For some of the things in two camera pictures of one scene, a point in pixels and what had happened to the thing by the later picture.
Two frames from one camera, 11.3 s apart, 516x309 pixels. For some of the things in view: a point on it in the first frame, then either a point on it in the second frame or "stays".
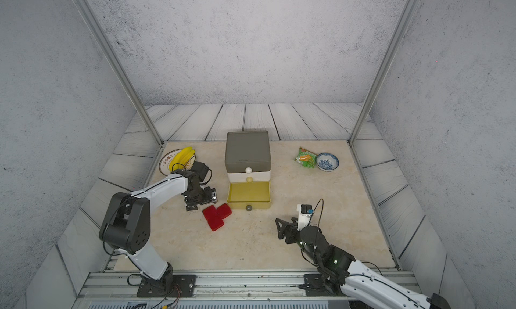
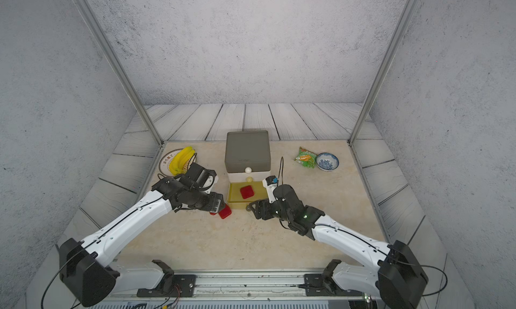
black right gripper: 287,226 → 261,203
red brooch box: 224,210 stays
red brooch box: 211,213 → 246,192
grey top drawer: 247,151 stays
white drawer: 246,177 stays
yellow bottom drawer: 249,195 stays
